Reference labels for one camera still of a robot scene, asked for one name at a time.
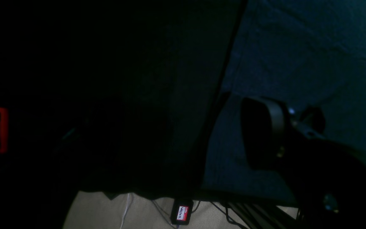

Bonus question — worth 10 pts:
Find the black table cloth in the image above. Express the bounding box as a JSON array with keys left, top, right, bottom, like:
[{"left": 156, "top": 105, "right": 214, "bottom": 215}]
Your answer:
[{"left": 0, "top": 0, "right": 247, "bottom": 198}]

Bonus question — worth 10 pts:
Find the dark grey T-shirt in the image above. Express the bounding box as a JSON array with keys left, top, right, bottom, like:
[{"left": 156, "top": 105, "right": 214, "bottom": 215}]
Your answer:
[{"left": 200, "top": 0, "right": 366, "bottom": 205}]

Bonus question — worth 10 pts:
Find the black power adapter red label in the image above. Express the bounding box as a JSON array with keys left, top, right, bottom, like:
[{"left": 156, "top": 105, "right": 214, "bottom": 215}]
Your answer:
[{"left": 170, "top": 199, "right": 194, "bottom": 225}]

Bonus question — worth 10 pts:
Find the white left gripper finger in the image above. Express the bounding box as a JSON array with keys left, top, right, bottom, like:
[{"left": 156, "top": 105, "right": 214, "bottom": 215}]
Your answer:
[{"left": 240, "top": 97, "right": 366, "bottom": 229}]

